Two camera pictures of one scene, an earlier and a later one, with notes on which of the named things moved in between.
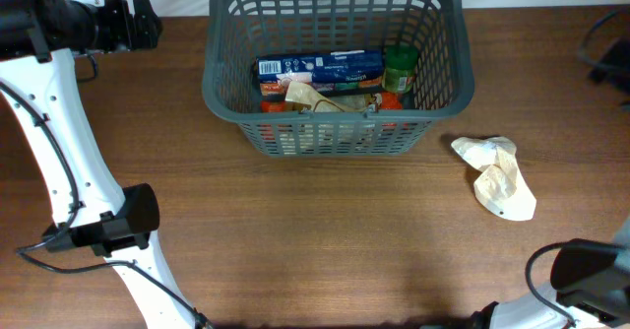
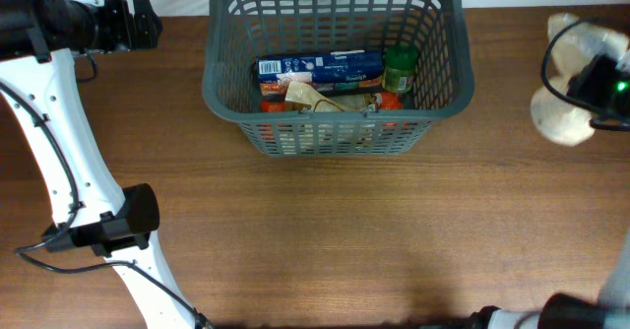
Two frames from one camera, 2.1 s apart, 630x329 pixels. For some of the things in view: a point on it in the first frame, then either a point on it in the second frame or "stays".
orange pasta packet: (389, 100) stays
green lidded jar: (400, 68) stays
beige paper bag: (502, 188) -> (574, 46)
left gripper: (126, 38) stays
